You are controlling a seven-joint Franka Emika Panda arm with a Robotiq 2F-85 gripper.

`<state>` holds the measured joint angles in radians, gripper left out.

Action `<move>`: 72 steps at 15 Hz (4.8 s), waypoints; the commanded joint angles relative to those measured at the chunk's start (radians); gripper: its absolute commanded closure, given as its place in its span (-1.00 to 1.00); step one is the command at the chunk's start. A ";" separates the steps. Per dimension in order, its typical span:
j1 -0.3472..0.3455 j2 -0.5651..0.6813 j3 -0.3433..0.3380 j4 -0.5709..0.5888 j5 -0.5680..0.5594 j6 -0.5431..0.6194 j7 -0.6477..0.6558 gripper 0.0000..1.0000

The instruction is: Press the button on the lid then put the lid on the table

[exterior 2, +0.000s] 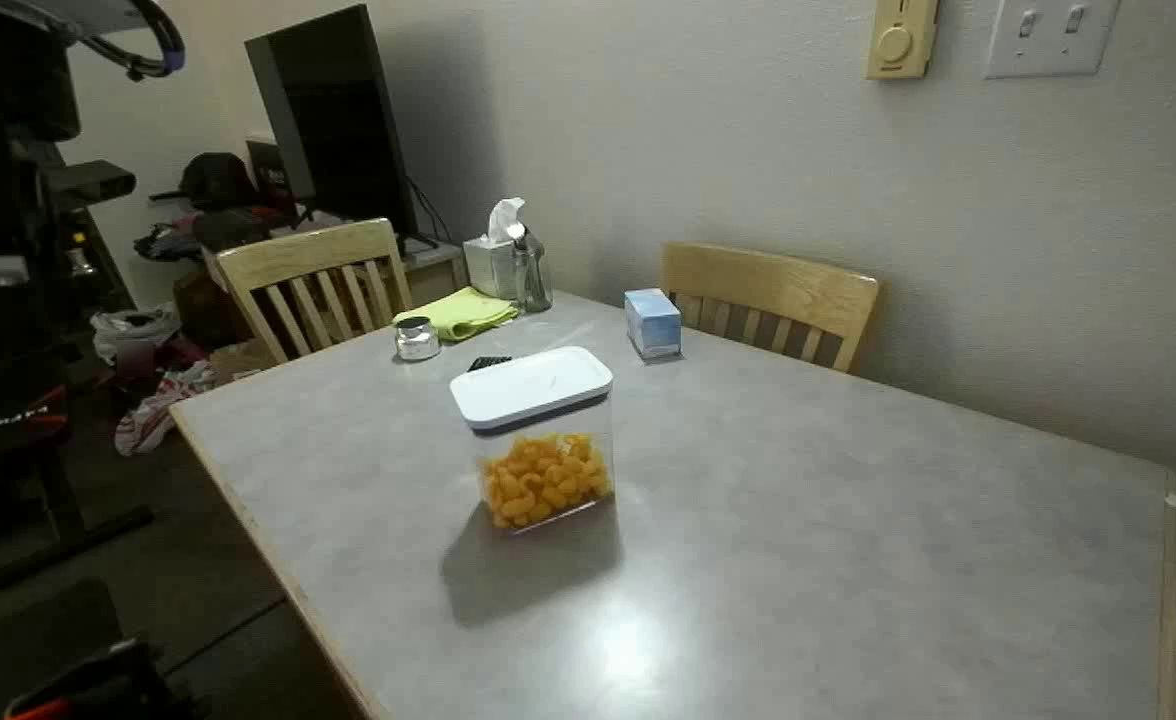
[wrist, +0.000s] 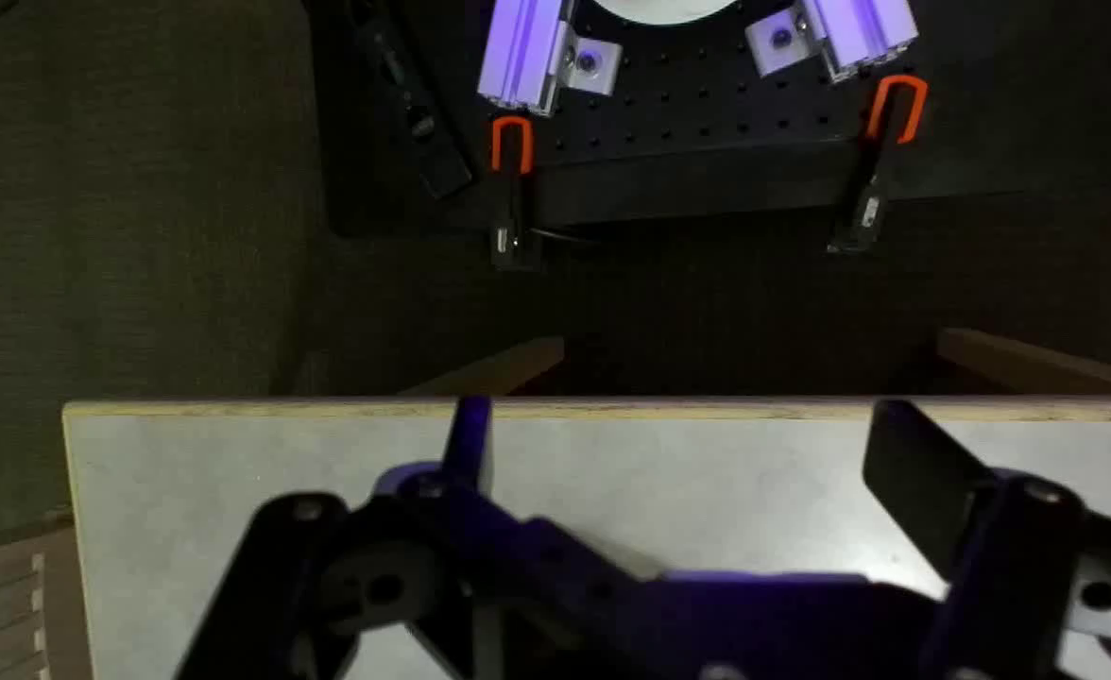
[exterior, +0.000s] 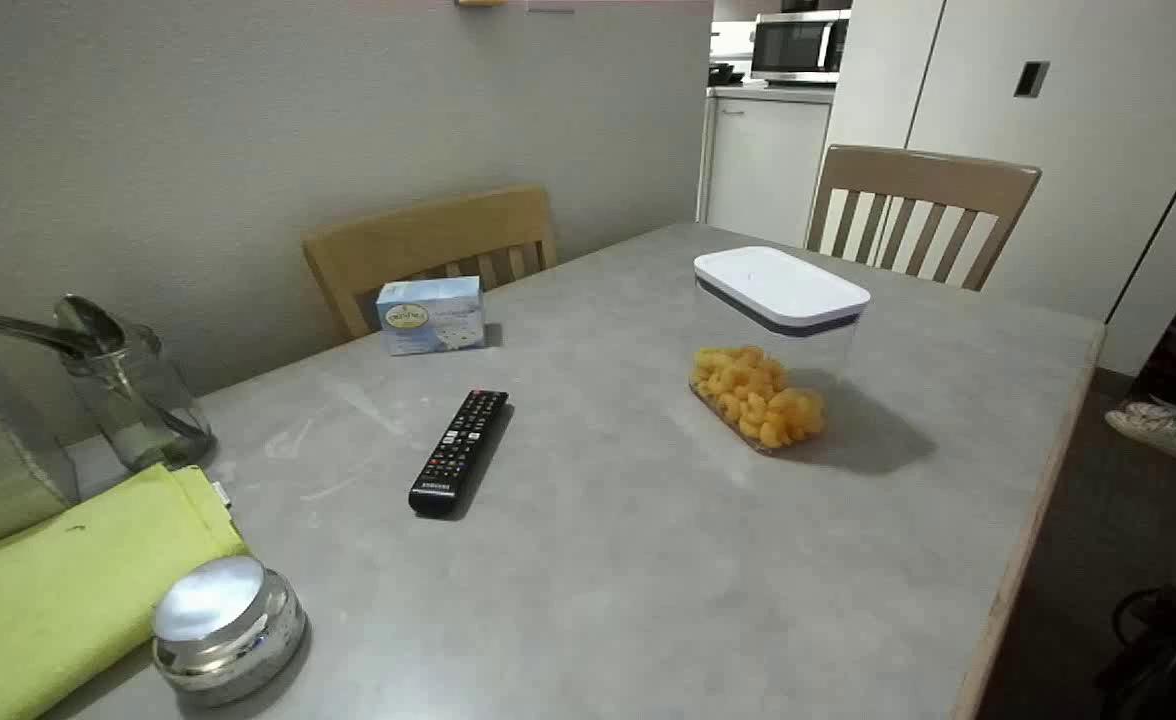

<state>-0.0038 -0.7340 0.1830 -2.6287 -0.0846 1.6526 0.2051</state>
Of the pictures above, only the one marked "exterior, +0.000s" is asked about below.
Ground white shoes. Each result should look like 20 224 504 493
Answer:
1105 395 1176 471

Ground light blue small box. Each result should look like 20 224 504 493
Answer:
371 271 490 361

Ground metal spoon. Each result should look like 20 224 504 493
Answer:
58 292 133 356

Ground light wooden slatted chair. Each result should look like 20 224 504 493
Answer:
806 141 1043 298
301 179 565 345

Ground black wall plate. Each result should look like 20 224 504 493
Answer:
1011 56 1052 99

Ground clear glass utensil jar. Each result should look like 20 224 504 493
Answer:
59 323 219 471

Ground black remote control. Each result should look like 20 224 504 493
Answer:
404 389 516 522

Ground white rectangular container lid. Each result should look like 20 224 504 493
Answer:
693 245 878 338

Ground lime green cloth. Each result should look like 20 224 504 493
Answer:
0 460 249 720

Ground round silver metal tin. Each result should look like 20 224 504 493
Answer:
147 551 313 707

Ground dark metal utensil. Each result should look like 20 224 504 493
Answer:
0 307 100 365

